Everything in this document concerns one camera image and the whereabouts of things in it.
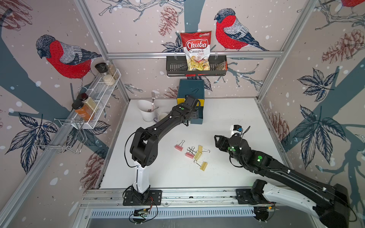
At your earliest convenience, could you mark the teal drawer cabinet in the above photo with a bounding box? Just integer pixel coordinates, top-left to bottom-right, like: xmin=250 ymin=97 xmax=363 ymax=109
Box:
xmin=177 ymin=79 xmax=205 ymax=110

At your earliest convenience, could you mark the teal drawer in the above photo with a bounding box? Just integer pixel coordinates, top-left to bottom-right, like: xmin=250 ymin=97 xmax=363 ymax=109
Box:
xmin=190 ymin=109 xmax=203 ymax=124

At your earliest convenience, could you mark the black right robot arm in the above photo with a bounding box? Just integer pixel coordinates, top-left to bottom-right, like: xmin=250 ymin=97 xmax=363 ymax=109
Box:
xmin=214 ymin=134 xmax=351 ymax=228

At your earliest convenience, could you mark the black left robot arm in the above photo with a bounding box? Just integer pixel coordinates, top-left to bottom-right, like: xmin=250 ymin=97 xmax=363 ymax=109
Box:
xmin=130 ymin=95 xmax=201 ymax=204

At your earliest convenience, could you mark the yellow binder clip upper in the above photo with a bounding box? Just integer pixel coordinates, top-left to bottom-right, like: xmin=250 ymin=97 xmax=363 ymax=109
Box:
xmin=194 ymin=145 xmax=211 ymax=161

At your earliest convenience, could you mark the yellow binder clip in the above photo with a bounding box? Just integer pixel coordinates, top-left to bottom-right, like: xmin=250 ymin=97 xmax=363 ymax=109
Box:
xmin=194 ymin=160 xmax=208 ymax=171
xmin=194 ymin=145 xmax=211 ymax=161

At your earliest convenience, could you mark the yellow binder clip lower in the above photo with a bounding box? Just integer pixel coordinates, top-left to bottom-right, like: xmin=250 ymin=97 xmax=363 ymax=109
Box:
xmin=194 ymin=160 xmax=208 ymax=171

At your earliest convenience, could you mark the purple mug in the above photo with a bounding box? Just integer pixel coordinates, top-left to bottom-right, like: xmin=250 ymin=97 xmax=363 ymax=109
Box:
xmin=154 ymin=113 xmax=168 ymax=123

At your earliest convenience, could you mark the metal fork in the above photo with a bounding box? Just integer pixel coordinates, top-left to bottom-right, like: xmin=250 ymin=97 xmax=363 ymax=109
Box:
xmin=151 ymin=91 xmax=156 ymax=112

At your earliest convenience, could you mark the white utensil cup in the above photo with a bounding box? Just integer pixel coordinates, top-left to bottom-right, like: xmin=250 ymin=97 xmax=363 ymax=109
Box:
xmin=137 ymin=100 xmax=157 ymax=122

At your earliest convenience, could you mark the red Chuba cassava chips bag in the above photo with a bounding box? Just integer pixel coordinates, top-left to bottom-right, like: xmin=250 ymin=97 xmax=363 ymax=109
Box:
xmin=180 ymin=31 xmax=212 ymax=71

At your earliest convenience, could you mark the small clear spice jar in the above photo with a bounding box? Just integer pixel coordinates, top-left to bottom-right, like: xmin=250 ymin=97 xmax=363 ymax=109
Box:
xmin=106 ymin=60 xmax=118 ymax=79

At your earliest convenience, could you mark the black lid spice jar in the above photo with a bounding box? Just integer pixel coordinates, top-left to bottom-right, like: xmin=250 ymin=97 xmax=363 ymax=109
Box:
xmin=95 ymin=62 xmax=116 ymax=86

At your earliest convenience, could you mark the beige spice jar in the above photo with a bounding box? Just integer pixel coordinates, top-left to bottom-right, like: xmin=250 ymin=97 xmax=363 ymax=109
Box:
xmin=77 ymin=93 xmax=98 ymax=112

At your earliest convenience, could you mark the orange spice jar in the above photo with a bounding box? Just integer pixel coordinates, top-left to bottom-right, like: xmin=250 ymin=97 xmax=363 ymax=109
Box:
xmin=72 ymin=100 xmax=94 ymax=122

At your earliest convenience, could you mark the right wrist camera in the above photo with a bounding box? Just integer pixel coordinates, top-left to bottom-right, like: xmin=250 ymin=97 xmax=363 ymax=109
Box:
xmin=230 ymin=124 xmax=242 ymax=136

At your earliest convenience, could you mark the black wire wall basket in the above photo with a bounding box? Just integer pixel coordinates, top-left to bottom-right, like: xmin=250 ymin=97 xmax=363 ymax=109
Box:
xmin=166 ymin=56 xmax=228 ymax=77

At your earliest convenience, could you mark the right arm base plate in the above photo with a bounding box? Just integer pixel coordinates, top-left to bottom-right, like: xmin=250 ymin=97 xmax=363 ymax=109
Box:
xmin=235 ymin=189 xmax=274 ymax=205

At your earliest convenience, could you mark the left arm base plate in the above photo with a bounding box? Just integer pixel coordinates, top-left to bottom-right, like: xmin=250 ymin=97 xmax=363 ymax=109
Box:
xmin=123 ymin=190 xmax=163 ymax=206

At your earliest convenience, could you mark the white wire spice shelf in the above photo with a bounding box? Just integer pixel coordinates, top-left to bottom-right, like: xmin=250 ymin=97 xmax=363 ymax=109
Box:
xmin=73 ymin=70 xmax=121 ymax=129

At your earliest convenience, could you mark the wire rack hanger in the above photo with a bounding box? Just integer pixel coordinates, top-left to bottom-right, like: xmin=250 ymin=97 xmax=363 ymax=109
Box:
xmin=33 ymin=119 xmax=87 ymax=154

